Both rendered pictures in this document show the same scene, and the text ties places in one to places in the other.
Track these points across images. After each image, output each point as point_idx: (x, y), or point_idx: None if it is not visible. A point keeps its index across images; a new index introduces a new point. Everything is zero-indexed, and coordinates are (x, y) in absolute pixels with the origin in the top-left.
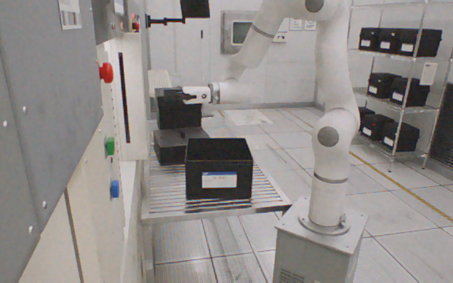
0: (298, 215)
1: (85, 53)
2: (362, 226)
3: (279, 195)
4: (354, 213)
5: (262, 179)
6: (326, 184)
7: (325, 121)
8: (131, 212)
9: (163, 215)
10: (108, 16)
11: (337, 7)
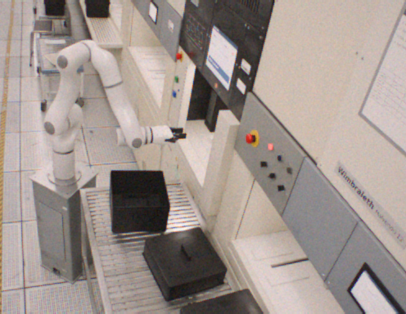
0: (80, 176)
1: (172, 38)
2: (42, 169)
3: (86, 197)
4: (39, 179)
5: (96, 217)
6: None
7: (78, 105)
8: (183, 156)
9: (169, 181)
10: (194, 53)
11: None
